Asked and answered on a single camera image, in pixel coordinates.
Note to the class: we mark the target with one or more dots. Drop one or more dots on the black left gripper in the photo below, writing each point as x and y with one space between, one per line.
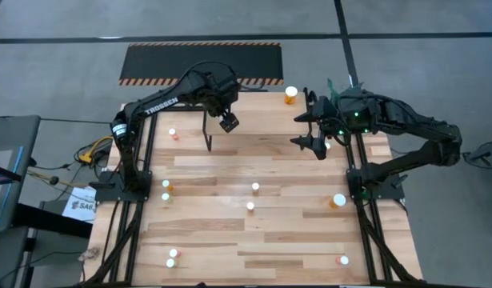
219 106

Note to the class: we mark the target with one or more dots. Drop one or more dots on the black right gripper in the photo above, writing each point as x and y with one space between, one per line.
337 116

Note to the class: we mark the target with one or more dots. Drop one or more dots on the large orange pill bottle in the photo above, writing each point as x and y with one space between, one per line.
290 94
337 201

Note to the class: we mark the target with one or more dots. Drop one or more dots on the small pink pill bottle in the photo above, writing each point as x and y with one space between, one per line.
174 253
173 133
342 260

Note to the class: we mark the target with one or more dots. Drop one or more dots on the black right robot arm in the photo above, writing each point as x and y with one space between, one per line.
429 154

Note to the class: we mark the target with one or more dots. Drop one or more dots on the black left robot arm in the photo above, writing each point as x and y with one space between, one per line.
161 105

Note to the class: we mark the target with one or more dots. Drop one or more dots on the green plant in white pot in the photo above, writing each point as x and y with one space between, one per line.
330 86

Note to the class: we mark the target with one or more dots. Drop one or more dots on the black hazard-striped floor mat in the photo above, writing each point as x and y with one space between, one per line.
169 60

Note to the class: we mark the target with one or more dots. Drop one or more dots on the printed white paper sheet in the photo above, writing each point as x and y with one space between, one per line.
79 206

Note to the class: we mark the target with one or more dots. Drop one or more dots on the grey office chair base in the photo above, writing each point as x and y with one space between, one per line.
485 154

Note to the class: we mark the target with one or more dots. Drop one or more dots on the black round plug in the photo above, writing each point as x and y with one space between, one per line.
53 180

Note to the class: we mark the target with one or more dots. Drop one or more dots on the brown crumpled lump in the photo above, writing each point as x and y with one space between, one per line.
89 254

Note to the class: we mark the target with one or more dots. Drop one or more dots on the black bench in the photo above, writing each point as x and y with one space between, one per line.
49 220

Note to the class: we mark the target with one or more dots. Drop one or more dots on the grey office desk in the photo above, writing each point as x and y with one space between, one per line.
13 132

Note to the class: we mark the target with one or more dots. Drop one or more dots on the wooden shelf black metal frame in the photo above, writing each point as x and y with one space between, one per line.
261 116

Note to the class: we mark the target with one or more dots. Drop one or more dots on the black aluminium rig frame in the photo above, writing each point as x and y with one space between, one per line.
105 192
391 193

